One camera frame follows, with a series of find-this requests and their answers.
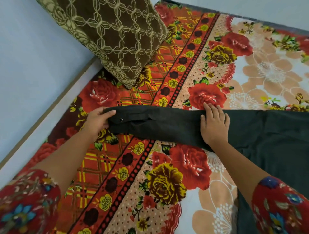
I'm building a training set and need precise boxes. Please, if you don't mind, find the person's left hand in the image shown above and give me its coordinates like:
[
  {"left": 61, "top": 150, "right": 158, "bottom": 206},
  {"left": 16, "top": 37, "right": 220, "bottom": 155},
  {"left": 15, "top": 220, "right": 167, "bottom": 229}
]
[{"left": 82, "top": 106, "right": 117, "bottom": 141}]

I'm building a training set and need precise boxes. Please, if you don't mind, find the person's right hand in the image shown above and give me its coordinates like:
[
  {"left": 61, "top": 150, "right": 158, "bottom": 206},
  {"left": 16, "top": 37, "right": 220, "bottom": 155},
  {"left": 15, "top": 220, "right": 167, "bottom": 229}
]
[{"left": 200, "top": 102, "right": 231, "bottom": 149}]

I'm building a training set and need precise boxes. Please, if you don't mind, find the black shirt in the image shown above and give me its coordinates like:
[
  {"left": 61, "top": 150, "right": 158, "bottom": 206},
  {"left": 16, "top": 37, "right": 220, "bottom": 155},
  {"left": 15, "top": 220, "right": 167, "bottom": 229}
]
[{"left": 103, "top": 105, "right": 309, "bottom": 234}]

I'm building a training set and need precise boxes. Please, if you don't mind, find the bed with floral sheet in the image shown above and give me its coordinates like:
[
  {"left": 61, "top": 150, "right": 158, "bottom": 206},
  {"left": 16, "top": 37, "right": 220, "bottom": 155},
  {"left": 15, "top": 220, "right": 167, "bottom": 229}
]
[{"left": 0, "top": 0, "right": 309, "bottom": 234}]

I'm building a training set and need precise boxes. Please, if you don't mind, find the person's right forearm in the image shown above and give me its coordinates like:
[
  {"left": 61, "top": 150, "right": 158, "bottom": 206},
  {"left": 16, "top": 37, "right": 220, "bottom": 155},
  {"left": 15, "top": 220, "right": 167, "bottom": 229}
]
[{"left": 209, "top": 141, "right": 271, "bottom": 208}]

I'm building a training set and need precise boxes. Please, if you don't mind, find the person's left forearm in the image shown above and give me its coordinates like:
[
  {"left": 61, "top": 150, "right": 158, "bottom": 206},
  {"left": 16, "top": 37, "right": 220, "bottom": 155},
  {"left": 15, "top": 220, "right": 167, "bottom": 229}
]
[{"left": 31, "top": 131, "right": 96, "bottom": 196}]

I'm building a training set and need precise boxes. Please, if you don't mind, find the brown patterned pillow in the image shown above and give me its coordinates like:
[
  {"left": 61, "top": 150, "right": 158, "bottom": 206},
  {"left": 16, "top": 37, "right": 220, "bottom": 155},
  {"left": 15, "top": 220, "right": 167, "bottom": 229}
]
[{"left": 36, "top": 0, "right": 169, "bottom": 90}]

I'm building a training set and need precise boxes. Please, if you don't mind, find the red floral dress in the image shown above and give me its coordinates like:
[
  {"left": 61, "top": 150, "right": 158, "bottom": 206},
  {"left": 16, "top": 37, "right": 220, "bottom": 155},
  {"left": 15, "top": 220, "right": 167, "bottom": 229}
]
[{"left": 0, "top": 168, "right": 309, "bottom": 234}]

